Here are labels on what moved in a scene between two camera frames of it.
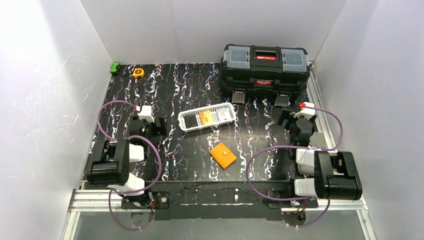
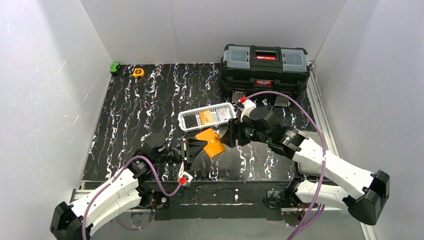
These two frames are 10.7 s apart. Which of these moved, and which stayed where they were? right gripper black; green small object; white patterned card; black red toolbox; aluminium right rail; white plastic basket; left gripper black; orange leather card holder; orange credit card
Moved: orange leather card holder; right gripper black; left gripper black
Stayed: aluminium right rail; white plastic basket; orange credit card; black red toolbox; white patterned card; green small object
